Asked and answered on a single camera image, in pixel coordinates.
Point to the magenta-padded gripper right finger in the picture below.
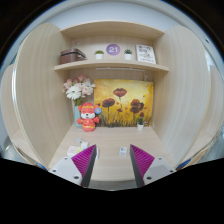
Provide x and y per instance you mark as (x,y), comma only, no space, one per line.
(159,170)

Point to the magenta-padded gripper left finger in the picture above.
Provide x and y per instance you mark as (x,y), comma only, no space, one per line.
(66,170)

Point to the white charger block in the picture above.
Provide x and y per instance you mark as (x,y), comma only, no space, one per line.
(123,152)

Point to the small white plug adapter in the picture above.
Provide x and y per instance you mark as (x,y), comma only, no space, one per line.
(82,143)

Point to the small plant in white pot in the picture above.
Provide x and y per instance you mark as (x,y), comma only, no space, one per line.
(140,126)

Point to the pale teal vase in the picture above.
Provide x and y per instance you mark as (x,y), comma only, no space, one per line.
(77,116)

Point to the red plush mouse toy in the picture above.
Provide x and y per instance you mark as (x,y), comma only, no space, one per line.
(88,120)

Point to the yellow poppy painting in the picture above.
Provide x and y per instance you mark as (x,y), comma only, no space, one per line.
(126,101)

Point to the pink and white flower bouquet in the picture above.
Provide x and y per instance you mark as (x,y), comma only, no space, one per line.
(78,90)

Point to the wooden wall shelf unit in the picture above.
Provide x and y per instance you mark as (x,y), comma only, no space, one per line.
(111,64)

